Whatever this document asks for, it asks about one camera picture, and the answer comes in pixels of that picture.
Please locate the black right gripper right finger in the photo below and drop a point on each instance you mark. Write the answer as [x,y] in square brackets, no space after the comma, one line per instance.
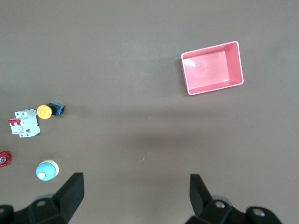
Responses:
[198,196]

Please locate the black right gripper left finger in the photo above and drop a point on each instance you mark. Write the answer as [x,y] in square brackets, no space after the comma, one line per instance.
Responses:
[70,193]

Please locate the yellow push button switch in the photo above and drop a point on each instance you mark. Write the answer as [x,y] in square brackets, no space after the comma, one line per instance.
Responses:
[44,112]

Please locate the blue round call bell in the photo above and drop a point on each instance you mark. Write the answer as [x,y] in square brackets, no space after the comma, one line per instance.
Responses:
[46,171]

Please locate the brass valve red handwheel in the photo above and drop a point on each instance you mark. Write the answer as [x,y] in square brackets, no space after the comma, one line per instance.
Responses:
[4,159]

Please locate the white circuit breaker red lever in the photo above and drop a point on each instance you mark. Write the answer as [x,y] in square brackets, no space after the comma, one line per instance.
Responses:
[25,126]

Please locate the pink plastic box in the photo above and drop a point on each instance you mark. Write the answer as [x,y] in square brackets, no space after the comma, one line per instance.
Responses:
[210,70]

